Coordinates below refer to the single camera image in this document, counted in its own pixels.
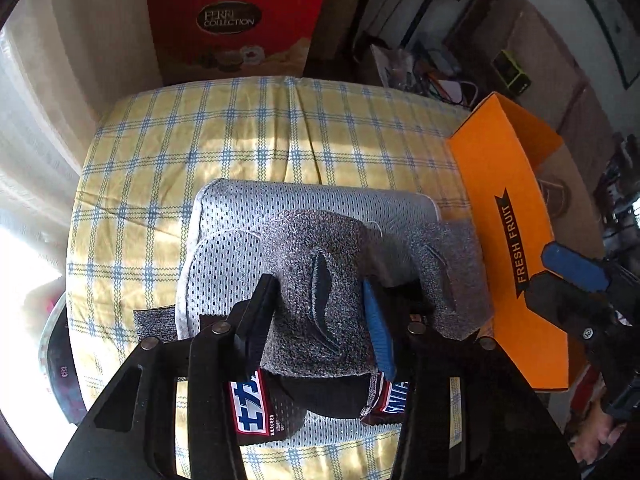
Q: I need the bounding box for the orange cardboard box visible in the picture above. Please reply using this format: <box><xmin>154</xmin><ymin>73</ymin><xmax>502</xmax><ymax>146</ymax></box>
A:
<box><xmin>445</xmin><ymin>91</ymin><xmax>606</xmax><ymax>392</ymax></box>

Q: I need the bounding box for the light grey mesh bag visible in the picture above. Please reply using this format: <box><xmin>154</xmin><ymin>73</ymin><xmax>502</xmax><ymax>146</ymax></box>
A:
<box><xmin>175</xmin><ymin>178</ymin><xmax>441</xmax><ymax>453</ymax></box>

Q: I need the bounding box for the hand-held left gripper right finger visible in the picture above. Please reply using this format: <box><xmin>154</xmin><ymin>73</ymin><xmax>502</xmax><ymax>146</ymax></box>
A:
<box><xmin>361</xmin><ymin>277</ymin><xmax>583</xmax><ymax>480</ymax></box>

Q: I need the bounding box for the dark round object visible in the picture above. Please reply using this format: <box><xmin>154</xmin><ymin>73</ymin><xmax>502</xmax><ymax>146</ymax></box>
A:
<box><xmin>37</xmin><ymin>292</ymin><xmax>93</xmax><ymax>426</ymax></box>

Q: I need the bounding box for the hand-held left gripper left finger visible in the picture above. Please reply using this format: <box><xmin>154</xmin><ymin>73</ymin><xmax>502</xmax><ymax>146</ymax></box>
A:
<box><xmin>52</xmin><ymin>274</ymin><xmax>281</xmax><ymax>480</ymax></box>

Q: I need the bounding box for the white curtain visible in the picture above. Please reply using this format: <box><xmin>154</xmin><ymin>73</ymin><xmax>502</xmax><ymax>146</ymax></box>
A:
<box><xmin>0</xmin><ymin>0</ymin><xmax>166</xmax><ymax>286</ymax></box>

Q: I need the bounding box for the grey knit cloth piece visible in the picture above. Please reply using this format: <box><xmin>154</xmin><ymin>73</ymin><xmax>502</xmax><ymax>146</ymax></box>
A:
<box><xmin>132</xmin><ymin>308</ymin><xmax>177</xmax><ymax>342</ymax></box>

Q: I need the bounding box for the grey knit slipper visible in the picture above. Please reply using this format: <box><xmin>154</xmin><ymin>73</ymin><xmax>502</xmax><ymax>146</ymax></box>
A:
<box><xmin>400</xmin><ymin>220</ymin><xmax>493</xmax><ymax>342</ymax></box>
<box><xmin>260</xmin><ymin>209</ymin><xmax>388</xmax><ymax>420</ymax></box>

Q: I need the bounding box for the white box of cables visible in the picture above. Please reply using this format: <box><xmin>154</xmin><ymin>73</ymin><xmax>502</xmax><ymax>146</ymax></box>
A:
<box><xmin>370</xmin><ymin>42</ymin><xmax>481</xmax><ymax>111</ymax></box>

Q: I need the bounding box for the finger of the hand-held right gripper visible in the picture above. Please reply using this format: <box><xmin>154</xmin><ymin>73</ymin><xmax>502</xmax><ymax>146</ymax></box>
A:
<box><xmin>541</xmin><ymin>241</ymin><xmax>613</xmax><ymax>295</ymax></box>
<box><xmin>523</xmin><ymin>271</ymin><xmax>608</xmax><ymax>343</ymax></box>

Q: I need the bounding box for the brown snack bar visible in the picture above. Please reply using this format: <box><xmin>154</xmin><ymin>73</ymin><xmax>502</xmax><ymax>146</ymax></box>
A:
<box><xmin>360</xmin><ymin>374</ymin><xmax>411</xmax><ymax>428</ymax></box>
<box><xmin>227</xmin><ymin>369</ymin><xmax>288</xmax><ymax>447</ymax></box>

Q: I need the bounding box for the red gift box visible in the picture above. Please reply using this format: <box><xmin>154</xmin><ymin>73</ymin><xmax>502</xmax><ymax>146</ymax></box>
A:
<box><xmin>146</xmin><ymin>0</ymin><xmax>328</xmax><ymax>86</ymax></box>

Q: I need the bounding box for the green portable device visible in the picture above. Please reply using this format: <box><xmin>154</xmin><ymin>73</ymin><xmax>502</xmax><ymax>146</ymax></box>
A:
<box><xmin>492</xmin><ymin>50</ymin><xmax>532</xmax><ymax>93</ymax></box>

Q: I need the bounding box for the yellow plaid tablecloth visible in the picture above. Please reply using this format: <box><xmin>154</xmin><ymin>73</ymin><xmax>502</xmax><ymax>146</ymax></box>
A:
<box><xmin>65</xmin><ymin>76</ymin><xmax>496</xmax><ymax>480</ymax></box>

